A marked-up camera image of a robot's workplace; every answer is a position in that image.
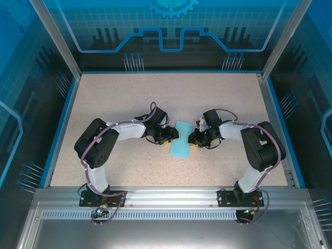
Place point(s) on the light blue paper sheet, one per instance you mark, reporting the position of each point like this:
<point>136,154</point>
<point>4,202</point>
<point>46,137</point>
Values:
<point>181,149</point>

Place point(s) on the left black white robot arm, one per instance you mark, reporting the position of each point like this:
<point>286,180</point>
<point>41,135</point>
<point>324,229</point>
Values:
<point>101,145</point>

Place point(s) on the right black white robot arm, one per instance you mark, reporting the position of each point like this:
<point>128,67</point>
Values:
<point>262,147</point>

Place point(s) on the blue table border strip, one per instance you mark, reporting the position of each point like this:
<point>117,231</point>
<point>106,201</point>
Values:
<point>61,129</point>
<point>280,116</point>

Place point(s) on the grey metal tray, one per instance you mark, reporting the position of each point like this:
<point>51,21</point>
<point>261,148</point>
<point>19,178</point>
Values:
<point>168,236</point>

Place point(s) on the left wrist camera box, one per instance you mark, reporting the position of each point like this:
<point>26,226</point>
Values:
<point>166,122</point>

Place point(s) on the long aluminium mounting rail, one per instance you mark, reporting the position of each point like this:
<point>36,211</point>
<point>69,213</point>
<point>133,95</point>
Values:
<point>168,195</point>

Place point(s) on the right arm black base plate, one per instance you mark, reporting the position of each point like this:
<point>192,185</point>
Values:
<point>223,198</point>

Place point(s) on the aluminium side rail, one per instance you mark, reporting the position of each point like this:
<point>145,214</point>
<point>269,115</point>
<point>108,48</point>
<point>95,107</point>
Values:
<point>268,103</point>

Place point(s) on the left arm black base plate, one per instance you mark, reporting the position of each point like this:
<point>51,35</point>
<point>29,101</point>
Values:
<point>85,201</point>

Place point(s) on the aluminium frame post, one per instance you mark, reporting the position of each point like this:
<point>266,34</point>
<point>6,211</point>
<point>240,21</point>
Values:
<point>61,39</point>
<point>280,39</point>

